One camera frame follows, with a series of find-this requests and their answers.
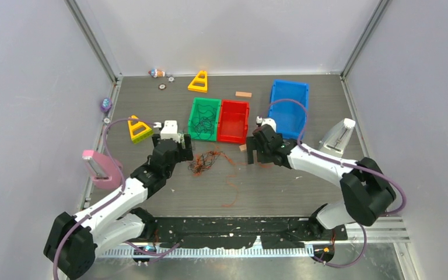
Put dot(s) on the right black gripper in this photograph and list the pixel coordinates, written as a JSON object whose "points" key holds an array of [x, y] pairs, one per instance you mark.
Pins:
{"points": [[253, 144]]}

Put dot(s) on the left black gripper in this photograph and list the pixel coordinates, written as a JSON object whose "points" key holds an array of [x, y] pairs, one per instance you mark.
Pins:
{"points": [[184, 153]]}

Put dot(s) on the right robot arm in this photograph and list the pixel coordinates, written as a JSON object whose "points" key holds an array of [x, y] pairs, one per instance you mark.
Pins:
{"points": [[366, 192]]}

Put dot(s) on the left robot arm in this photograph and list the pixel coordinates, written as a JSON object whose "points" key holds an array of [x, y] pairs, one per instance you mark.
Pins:
{"points": [[75, 241]]}

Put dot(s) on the wooden block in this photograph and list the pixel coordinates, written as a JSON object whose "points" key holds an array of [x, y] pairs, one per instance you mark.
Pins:
{"points": [[242, 147], [243, 94]]}

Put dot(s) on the yellow triangle block near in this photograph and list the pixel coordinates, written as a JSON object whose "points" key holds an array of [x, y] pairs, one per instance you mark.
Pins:
{"points": [[138, 130]]}

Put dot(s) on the yellow triangle block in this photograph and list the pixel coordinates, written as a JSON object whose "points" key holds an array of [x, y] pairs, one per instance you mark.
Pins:
{"points": [[138, 130], [199, 83]]}

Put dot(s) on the red plastic bin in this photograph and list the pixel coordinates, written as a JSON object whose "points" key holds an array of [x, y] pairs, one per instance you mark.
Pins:
{"points": [[233, 122]]}

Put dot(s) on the green plastic bin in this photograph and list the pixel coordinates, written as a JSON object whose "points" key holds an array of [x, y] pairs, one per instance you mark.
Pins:
{"points": [[204, 118]]}

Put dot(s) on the blue plastic bin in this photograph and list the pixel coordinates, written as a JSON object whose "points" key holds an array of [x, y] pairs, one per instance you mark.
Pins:
{"points": [[288, 116]]}

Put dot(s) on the pink stand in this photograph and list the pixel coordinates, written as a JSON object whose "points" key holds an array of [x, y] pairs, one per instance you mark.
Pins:
{"points": [[105, 173]]}

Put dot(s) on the yellow triangle block far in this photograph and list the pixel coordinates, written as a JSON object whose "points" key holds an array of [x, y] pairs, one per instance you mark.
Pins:
{"points": [[199, 83]]}

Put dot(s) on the purple toy tile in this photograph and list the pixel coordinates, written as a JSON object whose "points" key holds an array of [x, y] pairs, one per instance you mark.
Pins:
{"points": [[106, 105]]}

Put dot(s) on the clown figurine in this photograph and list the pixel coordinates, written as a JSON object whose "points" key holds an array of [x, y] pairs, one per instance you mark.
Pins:
{"points": [[156, 73]]}

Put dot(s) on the white grey stand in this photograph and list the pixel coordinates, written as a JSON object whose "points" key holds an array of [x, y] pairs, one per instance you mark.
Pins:
{"points": [[335, 141]]}

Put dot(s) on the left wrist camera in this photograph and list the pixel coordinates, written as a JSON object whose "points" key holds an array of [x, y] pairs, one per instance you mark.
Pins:
{"points": [[168, 130]]}

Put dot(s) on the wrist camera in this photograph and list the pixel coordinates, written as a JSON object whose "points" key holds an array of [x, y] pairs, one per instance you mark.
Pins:
{"points": [[266, 121], [168, 130]]}

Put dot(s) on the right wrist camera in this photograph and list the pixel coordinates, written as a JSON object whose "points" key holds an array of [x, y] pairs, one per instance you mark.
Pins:
{"points": [[266, 121]]}

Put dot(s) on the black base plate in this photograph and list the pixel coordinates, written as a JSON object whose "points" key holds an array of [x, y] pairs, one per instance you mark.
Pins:
{"points": [[236, 232]]}

